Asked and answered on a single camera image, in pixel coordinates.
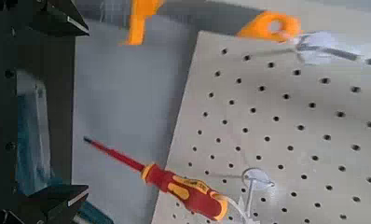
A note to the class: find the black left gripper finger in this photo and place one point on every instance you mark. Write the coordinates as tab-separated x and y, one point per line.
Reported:
54	17
50	203

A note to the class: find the red yellow screwdriver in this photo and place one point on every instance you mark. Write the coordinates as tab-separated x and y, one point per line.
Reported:
186	189

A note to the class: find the white pegboard hook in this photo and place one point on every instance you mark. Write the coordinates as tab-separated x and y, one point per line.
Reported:
323	48
255	180

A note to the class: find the beige perforated pegboard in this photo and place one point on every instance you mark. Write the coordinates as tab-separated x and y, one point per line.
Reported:
283	130

